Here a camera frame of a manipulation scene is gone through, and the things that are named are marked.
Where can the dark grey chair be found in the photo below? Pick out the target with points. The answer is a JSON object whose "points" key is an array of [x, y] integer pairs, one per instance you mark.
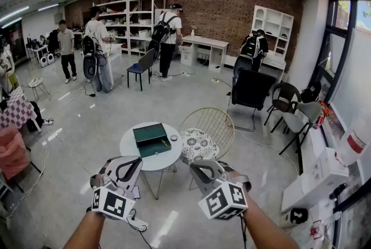
{"points": [[146, 60]]}

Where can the black backpack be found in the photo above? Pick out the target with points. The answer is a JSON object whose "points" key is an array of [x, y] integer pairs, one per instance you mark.
{"points": [[250, 46], [88, 44], [160, 30]]}

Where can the checkered tablecloth table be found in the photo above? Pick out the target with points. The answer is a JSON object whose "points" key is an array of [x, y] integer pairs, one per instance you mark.
{"points": [[17, 108]]}

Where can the black office chair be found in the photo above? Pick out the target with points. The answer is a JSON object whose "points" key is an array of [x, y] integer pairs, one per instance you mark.
{"points": [[252, 88]]}

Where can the white cardboard box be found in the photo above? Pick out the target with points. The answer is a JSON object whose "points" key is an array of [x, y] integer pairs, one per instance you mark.
{"points": [[307, 189], [333, 163]]}

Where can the white rounded carrier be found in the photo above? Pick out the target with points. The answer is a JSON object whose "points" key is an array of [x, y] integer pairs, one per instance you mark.
{"points": [[50, 58], [43, 61]]}

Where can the white hutch cabinet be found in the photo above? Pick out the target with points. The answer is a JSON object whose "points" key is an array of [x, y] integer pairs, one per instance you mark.
{"points": [[259, 14]]}

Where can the black bag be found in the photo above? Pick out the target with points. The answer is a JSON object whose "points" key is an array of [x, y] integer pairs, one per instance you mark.
{"points": [[36, 117], [311, 92]]}

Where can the grey chair with black frame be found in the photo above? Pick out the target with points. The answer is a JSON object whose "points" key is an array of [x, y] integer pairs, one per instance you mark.
{"points": [[311, 110]]}

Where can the pink cloth chair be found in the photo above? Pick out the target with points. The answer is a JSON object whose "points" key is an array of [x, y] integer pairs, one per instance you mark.
{"points": [[11, 152]]}

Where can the black plastic armchair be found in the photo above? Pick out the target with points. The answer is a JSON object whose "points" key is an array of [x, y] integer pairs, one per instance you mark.
{"points": [[282, 105]]}

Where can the person's left forearm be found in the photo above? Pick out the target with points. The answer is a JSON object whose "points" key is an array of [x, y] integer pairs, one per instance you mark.
{"points": [[84, 230]]}

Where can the small vase with flower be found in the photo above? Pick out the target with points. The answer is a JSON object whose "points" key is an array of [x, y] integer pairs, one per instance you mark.
{"points": [[193, 32]]}

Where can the black window frame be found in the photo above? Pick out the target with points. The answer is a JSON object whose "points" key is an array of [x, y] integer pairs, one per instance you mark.
{"points": [[346, 47]]}

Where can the white desk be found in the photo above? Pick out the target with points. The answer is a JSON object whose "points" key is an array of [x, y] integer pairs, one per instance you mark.
{"points": [[203, 40], [275, 63]]}

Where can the small grey round tin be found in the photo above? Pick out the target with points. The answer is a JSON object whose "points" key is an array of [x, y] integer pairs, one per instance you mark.
{"points": [[174, 137]]}

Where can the white device with black face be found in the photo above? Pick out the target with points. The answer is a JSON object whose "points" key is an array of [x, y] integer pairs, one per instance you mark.
{"points": [[295, 216]]}

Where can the floral seat cushion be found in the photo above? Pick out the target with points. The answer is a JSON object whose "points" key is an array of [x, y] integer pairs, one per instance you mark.
{"points": [[197, 144]]}

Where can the red object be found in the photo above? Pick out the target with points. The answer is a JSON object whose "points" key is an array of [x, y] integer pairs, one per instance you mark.
{"points": [[321, 114]]}

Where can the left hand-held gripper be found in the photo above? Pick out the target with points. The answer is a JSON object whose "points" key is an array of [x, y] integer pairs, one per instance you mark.
{"points": [[113, 204]]}

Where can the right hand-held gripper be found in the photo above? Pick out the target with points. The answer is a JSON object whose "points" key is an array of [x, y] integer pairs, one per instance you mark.
{"points": [[223, 201]]}

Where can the white round table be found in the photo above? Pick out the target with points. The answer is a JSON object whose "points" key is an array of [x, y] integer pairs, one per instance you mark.
{"points": [[150, 163]]}

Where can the green metal box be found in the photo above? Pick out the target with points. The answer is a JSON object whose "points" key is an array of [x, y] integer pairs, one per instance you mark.
{"points": [[150, 140]]}

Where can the person's right forearm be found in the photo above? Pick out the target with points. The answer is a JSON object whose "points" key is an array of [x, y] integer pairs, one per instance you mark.
{"points": [[261, 227]]}

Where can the black tool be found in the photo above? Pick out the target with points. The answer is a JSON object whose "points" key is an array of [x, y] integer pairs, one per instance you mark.
{"points": [[337, 191]]}

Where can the white power strip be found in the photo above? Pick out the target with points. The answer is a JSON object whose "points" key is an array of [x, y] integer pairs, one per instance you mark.
{"points": [[214, 80], [48, 122], [139, 224]]}

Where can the white bottle with red label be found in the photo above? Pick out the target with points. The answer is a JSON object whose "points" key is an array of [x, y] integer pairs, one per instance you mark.
{"points": [[356, 140]]}

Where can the white shelf unit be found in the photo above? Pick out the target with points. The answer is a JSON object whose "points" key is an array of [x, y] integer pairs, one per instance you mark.
{"points": [[152, 10]]}

